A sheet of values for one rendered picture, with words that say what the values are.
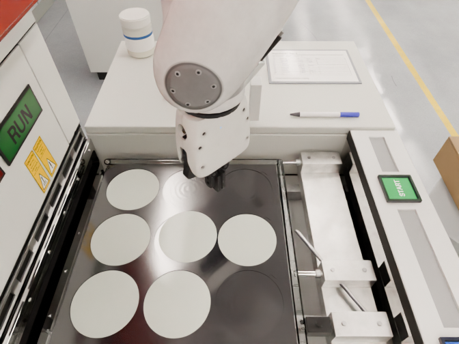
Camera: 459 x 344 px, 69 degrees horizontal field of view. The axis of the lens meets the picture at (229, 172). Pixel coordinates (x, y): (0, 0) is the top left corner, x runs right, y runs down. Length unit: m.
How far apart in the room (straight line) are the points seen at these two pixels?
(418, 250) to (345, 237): 0.12
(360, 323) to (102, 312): 0.37
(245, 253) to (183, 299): 0.12
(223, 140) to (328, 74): 0.46
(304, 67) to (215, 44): 0.61
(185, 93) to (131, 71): 0.58
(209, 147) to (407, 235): 0.33
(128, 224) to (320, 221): 0.35
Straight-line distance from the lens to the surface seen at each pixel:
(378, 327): 0.56
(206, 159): 0.43
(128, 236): 0.61
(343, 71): 0.86
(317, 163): 0.70
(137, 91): 0.79
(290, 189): 0.72
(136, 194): 0.66
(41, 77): 0.61
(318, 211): 0.66
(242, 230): 0.59
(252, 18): 0.25
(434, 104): 2.69
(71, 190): 0.66
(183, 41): 0.26
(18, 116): 0.55
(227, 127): 0.43
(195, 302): 0.54
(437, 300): 0.55
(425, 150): 2.29
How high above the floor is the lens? 1.40
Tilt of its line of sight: 49 degrees down
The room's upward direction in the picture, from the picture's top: straight up
